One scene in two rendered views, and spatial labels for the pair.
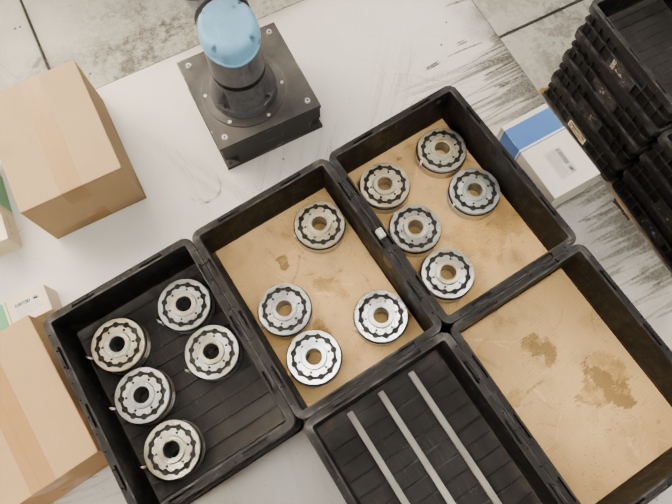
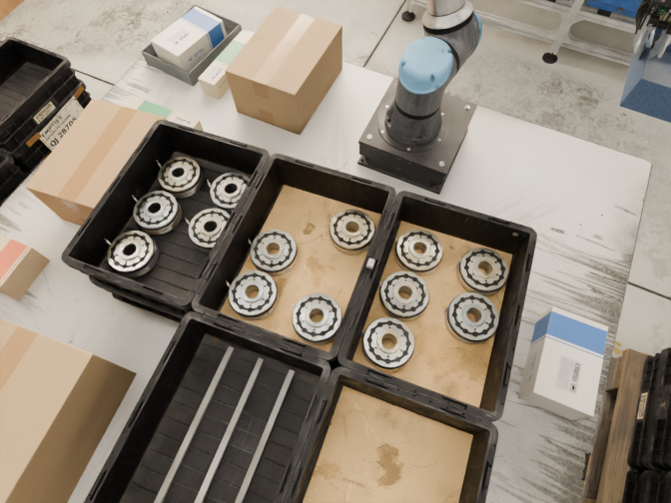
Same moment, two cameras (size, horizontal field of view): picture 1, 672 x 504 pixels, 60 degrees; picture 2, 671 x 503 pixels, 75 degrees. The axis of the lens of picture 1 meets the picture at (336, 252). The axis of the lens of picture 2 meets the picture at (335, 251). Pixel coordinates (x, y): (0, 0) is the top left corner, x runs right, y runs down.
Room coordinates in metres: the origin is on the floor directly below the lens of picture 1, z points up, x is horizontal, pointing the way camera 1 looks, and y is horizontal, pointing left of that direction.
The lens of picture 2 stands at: (0.08, -0.31, 1.73)
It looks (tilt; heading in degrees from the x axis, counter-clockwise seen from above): 64 degrees down; 50
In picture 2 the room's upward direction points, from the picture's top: 2 degrees counter-clockwise
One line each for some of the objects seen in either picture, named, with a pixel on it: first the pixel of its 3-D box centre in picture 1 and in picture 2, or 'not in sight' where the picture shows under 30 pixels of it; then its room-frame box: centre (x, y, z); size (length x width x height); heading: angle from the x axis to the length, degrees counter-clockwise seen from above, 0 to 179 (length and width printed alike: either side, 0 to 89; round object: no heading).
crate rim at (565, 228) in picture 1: (448, 198); (442, 293); (0.43, -0.22, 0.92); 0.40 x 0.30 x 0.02; 28
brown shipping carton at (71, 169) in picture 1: (65, 150); (288, 70); (0.67, 0.59, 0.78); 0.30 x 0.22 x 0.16; 23
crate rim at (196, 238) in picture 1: (313, 281); (300, 247); (0.28, 0.04, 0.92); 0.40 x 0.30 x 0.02; 28
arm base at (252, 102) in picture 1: (240, 77); (414, 111); (0.78, 0.18, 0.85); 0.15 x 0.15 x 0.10
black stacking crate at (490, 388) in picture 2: (444, 208); (436, 302); (0.43, -0.22, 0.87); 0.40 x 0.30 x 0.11; 28
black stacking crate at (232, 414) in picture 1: (175, 374); (180, 217); (0.14, 0.31, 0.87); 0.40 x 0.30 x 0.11; 28
